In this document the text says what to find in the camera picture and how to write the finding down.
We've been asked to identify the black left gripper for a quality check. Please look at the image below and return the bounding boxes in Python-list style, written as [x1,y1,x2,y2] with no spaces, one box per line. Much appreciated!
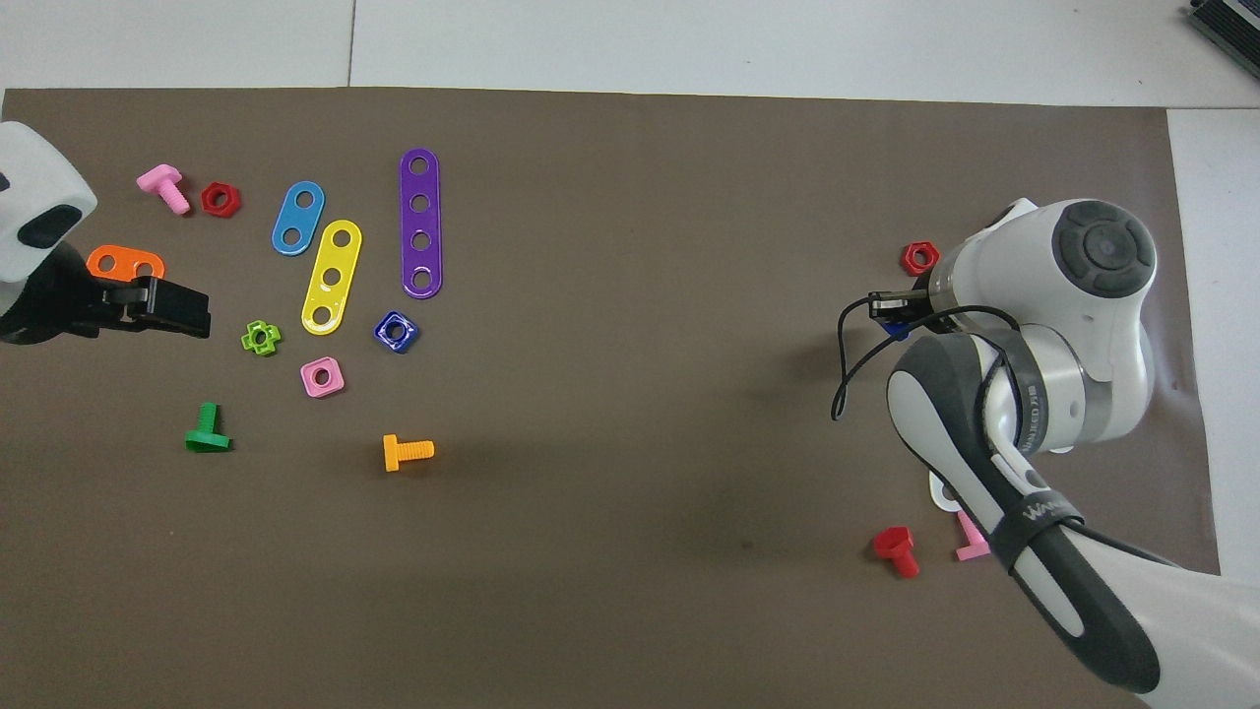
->
[84,276,214,340]

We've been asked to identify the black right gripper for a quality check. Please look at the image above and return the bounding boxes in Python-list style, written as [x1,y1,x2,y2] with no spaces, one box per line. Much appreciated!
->
[869,268,964,336]

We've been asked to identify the blue square toy nut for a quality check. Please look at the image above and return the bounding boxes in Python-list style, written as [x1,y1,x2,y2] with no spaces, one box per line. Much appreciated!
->
[373,310,420,355]

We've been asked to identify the orange heart-shaped plate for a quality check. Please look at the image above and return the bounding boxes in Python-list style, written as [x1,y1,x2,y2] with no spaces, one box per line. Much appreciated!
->
[86,244,167,283]

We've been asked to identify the dark green toy screw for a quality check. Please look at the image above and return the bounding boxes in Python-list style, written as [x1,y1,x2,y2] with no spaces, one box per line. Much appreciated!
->
[184,402,233,454]

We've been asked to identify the pink toy screw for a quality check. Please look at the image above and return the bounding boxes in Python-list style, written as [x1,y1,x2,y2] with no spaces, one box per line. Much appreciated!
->
[136,163,192,217]
[954,509,997,563]

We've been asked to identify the pink square toy nut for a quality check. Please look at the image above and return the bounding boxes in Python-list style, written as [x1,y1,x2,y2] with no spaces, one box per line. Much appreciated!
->
[299,355,347,399]

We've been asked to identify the blue two-hole strip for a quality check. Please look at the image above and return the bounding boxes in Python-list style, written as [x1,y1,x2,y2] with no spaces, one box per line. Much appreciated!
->
[271,180,326,257]

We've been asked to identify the yellow three-hole strip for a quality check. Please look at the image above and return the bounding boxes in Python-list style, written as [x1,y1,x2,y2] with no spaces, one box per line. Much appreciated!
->
[300,219,363,337]

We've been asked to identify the red toy screw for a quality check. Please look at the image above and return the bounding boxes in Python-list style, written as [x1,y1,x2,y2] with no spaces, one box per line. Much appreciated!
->
[872,526,921,580]

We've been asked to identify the orange toy screw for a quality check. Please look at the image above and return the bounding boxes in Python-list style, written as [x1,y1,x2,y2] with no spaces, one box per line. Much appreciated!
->
[382,433,436,473]

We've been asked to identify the purple four-hole strip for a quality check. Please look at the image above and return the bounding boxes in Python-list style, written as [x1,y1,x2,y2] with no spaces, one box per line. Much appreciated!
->
[399,148,444,299]

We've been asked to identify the brown table mat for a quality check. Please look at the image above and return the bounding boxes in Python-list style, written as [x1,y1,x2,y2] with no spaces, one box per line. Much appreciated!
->
[0,87,1239,709]

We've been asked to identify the grey ribbed electronic device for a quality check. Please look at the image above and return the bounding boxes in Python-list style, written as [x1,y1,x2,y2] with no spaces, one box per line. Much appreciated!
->
[1184,0,1260,55]

